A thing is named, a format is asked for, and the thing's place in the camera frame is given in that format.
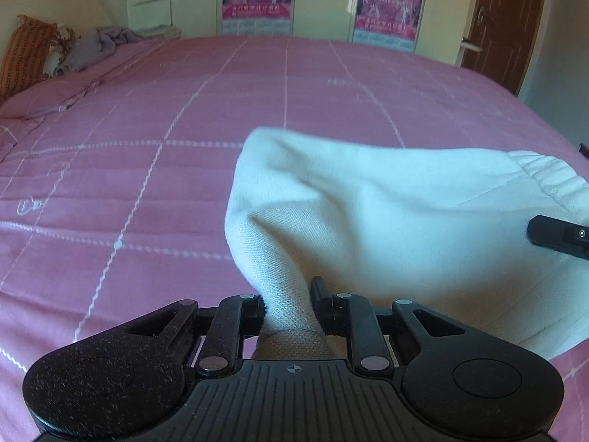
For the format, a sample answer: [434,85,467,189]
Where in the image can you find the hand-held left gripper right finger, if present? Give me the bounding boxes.
[310,277,466,372]

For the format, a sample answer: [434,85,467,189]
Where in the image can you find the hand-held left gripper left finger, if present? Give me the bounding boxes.
[124,293,268,376]

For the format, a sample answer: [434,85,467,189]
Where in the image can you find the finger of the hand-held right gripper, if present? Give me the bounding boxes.
[526,214,589,261]

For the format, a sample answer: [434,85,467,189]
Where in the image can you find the white pants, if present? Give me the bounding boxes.
[225,126,589,362]

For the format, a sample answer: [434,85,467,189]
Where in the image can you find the pink checked bed sheet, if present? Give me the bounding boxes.
[0,34,589,442]

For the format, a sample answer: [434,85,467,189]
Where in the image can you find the brown wooden door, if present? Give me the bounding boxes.
[461,0,549,98]

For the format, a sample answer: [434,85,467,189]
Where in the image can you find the folded pale cloth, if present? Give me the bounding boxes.
[137,25,183,41]

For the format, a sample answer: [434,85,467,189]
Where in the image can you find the grey crumpled blanket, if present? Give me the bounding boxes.
[54,26,149,75]

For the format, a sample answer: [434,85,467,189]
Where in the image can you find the floral pillow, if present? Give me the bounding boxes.
[43,25,77,79]

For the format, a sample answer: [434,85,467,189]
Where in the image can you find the orange patterned pillow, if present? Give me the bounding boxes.
[0,14,59,104]

